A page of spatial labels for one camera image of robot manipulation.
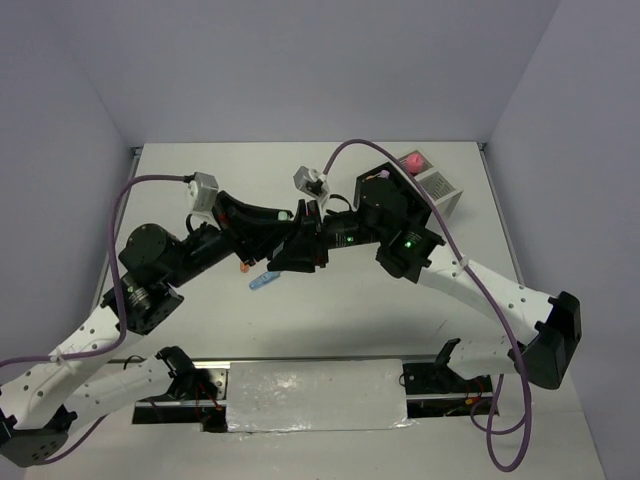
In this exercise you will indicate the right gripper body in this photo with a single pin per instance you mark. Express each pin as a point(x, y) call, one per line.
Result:
point(345, 228)

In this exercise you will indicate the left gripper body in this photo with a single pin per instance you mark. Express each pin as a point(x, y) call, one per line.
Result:
point(215, 237)

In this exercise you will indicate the blue highlighter pen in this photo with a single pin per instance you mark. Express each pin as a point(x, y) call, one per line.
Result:
point(263, 280)

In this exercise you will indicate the pink capped colourful tube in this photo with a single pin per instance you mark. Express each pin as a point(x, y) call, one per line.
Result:
point(415, 163)

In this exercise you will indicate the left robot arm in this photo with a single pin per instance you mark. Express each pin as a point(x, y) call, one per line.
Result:
point(57, 396)

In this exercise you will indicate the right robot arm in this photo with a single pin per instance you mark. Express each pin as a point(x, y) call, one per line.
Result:
point(542, 331)

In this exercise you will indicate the black organizer container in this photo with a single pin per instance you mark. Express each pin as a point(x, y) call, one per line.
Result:
point(389, 206)

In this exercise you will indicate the white organizer container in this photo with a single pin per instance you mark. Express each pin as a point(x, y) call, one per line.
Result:
point(438, 186)

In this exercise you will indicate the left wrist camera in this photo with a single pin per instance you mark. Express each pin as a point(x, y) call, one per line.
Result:
point(202, 191)

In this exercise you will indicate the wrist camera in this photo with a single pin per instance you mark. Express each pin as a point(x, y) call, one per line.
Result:
point(314, 185)
point(202, 191)

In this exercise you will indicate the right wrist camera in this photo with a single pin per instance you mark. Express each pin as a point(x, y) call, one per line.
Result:
point(314, 185)

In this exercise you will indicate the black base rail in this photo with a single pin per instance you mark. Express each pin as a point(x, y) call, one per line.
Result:
point(427, 394)

